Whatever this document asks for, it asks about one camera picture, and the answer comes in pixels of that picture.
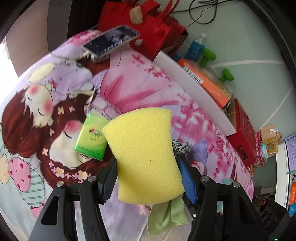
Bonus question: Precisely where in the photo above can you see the green dumbbell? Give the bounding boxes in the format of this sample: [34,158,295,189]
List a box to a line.
[199,48,235,84]

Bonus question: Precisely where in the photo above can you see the blue wet wipes pack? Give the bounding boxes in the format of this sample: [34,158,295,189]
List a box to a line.
[260,143,268,163]

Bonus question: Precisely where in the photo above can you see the white shelf cabinet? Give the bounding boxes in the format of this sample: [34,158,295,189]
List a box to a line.
[275,133,296,217]

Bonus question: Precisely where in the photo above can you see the yellow box with handle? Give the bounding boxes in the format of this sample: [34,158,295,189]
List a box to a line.
[261,125,282,155]

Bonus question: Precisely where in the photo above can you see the smartphone in white holder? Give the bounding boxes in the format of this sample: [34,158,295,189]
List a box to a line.
[82,25,140,63]

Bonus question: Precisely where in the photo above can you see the yellow sponge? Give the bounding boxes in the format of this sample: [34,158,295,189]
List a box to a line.
[102,108,185,205]

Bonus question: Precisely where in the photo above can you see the blue water bottle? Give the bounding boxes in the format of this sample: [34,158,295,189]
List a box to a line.
[185,33,207,61]

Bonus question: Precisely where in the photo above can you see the large red gift box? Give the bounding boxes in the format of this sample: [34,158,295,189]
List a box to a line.
[228,99,256,167]

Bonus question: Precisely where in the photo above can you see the red felt handbag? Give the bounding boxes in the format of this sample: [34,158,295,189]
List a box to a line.
[97,1,188,60]

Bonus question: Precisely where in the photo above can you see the leopard print scrunchie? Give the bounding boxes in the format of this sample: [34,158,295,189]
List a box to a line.
[171,138,191,157]

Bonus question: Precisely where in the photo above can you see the red white patterned box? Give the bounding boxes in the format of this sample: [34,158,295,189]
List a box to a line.
[253,132,264,168]

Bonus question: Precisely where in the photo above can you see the pink cartoon bedsheet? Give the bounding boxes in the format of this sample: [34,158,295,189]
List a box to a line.
[1,31,254,240]

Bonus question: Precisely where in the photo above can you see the green cloth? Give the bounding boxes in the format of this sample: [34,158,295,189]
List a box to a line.
[147,195,189,235]

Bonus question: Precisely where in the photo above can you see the black cable on wall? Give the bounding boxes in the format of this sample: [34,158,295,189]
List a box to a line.
[171,0,246,28]

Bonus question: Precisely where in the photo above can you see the orange cardboard box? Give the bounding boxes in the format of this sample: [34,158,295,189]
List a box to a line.
[177,58,232,109]

